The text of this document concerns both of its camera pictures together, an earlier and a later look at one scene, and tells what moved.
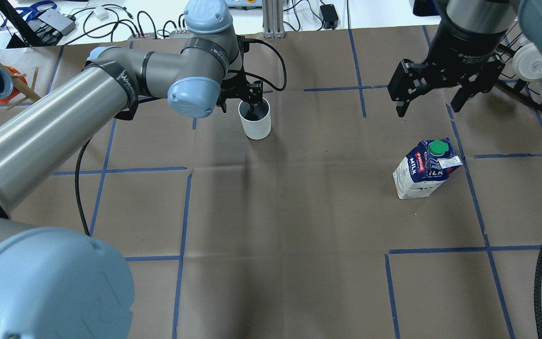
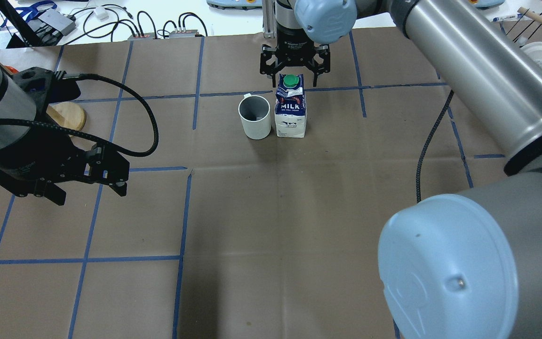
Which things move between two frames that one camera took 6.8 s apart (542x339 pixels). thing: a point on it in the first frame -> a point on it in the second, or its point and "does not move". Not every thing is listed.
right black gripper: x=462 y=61 -> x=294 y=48
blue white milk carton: x=426 y=168 -> x=290 y=107
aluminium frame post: x=273 y=19 does not move
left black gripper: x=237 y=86 -> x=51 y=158
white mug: x=259 y=129 does not move
